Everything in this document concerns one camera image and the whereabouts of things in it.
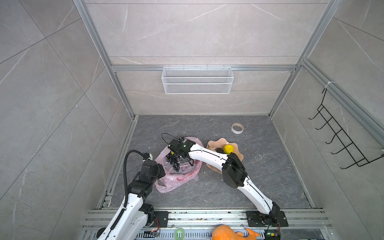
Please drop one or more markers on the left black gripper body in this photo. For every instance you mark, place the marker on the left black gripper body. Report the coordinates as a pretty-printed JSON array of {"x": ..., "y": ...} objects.
[{"x": 159, "y": 173}]

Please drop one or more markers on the dark purple grape bunch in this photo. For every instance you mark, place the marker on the dark purple grape bunch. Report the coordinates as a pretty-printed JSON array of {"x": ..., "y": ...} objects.
[{"x": 172, "y": 158}]

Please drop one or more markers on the pink plastic bag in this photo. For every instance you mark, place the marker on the pink plastic bag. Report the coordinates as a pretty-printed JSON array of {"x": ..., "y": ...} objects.
[{"x": 174, "y": 179}]

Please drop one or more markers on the yellow lemon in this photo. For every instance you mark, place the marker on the yellow lemon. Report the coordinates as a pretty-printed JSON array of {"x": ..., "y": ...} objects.
[{"x": 228, "y": 149}]

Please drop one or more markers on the beige flower-shaped plate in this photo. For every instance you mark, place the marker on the beige flower-shaped plate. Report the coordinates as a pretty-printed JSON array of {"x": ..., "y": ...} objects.
[{"x": 221, "y": 143}]

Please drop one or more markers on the dark avocado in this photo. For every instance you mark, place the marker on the dark avocado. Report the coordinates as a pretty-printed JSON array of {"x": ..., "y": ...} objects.
[{"x": 220, "y": 150}]

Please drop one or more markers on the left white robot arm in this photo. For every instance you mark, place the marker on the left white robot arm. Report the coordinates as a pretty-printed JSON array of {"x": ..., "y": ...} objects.
[{"x": 133, "y": 214}]

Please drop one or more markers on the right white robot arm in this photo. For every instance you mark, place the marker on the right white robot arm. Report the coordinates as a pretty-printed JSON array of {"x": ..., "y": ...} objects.
[{"x": 234, "y": 174}]

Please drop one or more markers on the white tape roll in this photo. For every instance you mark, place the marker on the white tape roll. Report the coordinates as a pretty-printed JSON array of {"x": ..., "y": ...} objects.
[{"x": 237, "y": 128}]

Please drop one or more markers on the green tape roll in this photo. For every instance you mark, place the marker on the green tape roll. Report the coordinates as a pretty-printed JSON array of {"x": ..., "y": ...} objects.
[{"x": 179, "y": 234}]

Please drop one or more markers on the orange plush toy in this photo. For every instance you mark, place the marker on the orange plush toy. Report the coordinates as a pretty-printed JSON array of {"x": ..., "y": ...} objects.
[{"x": 224, "y": 232}]

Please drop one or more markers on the white wire mesh basket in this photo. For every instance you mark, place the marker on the white wire mesh basket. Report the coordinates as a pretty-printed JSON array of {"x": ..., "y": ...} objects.
[{"x": 197, "y": 80}]

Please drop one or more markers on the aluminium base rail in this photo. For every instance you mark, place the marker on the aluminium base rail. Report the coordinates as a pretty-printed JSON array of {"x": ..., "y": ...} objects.
[{"x": 297, "y": 224}]

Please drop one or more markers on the black wire hook rack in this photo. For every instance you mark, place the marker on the black wire hook rack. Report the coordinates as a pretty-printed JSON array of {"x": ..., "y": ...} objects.
[{"x": 340, "y": 134}]

